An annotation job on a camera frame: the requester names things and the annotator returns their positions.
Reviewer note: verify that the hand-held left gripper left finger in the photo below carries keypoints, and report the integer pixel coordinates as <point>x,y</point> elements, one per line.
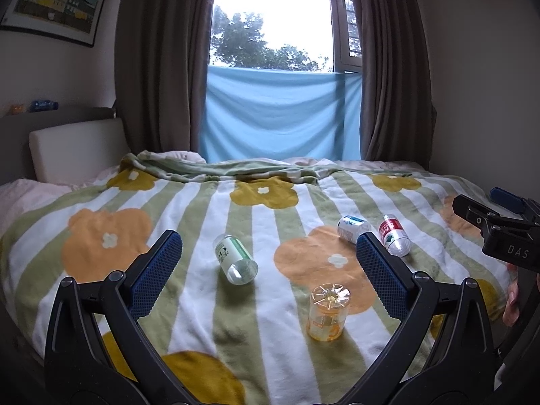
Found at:
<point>155,276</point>

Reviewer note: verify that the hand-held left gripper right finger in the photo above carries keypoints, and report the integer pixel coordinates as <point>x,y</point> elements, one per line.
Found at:
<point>382,278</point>

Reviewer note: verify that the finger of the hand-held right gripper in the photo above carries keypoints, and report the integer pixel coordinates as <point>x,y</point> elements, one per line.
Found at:
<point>479,219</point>
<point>506,197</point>

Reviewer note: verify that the clear orange plastic cup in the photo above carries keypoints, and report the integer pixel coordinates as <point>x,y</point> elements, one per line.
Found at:
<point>329,313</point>

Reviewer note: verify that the person's right hand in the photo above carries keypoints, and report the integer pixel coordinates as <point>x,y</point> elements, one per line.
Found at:
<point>511,301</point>

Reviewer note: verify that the red label clear bottle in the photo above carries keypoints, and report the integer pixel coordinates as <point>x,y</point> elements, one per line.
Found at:
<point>394,236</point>

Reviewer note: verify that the blue label white bottle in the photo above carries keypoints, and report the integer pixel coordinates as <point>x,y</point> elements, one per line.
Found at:
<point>352,228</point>

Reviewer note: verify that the green label clear bottle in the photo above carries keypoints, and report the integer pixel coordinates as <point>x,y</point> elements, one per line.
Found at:
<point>235,259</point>

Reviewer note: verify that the striped flower print blanket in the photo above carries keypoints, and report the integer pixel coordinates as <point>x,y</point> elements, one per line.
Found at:
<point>253,228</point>

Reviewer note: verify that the white padded headboard cushion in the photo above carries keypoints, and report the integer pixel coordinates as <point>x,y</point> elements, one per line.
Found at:
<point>76,147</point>

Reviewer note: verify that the brown curtain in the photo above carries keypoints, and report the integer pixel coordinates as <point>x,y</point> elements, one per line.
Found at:
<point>390,63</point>
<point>162,59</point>

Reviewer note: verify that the grey bed headboard shelf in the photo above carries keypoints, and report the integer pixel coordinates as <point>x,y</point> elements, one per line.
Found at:
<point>55,114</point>

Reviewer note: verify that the light blue cloth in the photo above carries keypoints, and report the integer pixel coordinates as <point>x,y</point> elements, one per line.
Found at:
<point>280,114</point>

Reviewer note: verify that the blue toy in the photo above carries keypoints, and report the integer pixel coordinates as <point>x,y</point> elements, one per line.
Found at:
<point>43,104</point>

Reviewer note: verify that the orange toy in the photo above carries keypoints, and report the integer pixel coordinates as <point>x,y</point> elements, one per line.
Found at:
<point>17,109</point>

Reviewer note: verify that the brown window frame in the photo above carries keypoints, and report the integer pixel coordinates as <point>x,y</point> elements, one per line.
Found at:
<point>344,21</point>

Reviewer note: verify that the framed wall picture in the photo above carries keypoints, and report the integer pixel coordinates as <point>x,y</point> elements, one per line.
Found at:
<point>55,2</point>

